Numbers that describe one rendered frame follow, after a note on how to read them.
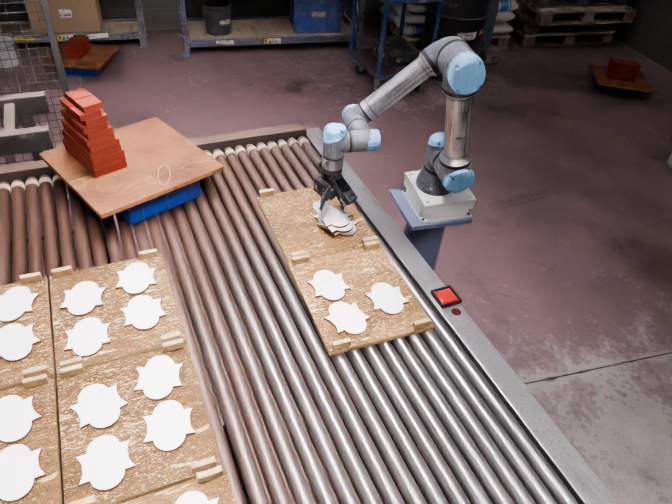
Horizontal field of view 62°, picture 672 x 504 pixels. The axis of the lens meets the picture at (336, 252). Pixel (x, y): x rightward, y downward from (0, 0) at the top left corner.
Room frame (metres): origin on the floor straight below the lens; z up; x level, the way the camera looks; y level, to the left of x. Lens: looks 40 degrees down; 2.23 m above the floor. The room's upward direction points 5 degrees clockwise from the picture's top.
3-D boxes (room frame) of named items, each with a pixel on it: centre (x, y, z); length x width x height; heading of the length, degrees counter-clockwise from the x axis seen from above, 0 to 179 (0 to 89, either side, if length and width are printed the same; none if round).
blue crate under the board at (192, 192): (1.79, 0.76, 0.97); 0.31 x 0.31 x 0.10; 47
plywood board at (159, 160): (1.83, 0.81, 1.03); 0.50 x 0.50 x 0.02; 47
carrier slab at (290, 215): (1.70, 0.09, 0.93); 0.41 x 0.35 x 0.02; 25
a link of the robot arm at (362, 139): (1.73, -0.05, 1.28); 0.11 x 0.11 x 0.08; 16
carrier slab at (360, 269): (1.32, -0.08, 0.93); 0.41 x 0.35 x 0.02; 24
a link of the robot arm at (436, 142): (1.94, -0.38, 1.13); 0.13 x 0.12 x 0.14; 16
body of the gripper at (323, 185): (1.69, 0.04, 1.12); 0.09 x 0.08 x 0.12; 44
